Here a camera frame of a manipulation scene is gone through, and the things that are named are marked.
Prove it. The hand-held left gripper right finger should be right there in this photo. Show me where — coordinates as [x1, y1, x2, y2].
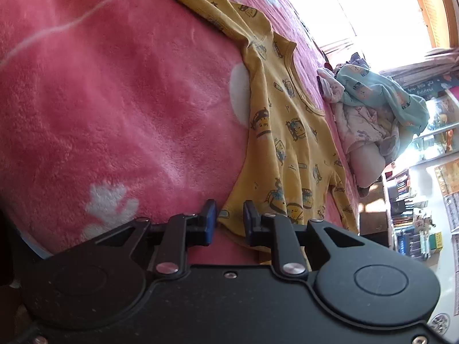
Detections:
[243, 201, 373, 280]

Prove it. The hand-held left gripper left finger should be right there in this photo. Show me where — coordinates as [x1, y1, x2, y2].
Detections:
[84, 200, 217, 277]

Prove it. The yellow printed shirt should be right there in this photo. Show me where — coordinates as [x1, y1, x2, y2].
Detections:
[131, 0, 359, 271]

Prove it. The pale pink pillow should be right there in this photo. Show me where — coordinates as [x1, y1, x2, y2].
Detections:
[349, 141, 388, 189]

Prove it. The pink fleece blanket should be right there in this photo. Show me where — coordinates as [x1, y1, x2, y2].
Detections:
[0, 0, 359, 269]

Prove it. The white floral garment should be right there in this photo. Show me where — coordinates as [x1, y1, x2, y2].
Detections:
[335, 102, 398, 155]

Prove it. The bookshelf with books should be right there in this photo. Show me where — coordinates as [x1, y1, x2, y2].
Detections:
[382, 167, 445, 262]

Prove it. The pink white crumpled garment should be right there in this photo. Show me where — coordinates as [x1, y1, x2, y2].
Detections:
[317, 67, 345, 104]

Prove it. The lilac garment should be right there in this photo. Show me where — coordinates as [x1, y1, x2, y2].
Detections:
[349, 53, 370, 69]

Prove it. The glass display cabinet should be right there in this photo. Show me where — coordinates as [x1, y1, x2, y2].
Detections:
[409, 89, 459, 162]

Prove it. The wooden window frame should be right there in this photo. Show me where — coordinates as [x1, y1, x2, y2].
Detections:
[405, 0, 459, 49]

